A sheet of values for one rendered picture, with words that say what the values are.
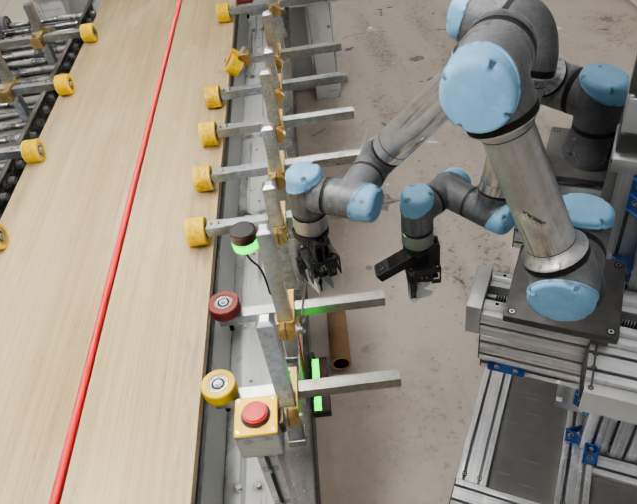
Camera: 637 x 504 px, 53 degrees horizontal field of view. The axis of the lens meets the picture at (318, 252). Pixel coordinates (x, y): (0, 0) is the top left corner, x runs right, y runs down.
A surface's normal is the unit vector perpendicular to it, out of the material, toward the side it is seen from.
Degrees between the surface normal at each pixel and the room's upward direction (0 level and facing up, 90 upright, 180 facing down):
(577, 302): 97
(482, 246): 0
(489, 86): 83
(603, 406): 90
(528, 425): 0
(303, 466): 0
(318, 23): 90
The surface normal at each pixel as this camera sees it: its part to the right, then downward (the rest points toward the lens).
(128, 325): -0.12, -0.72
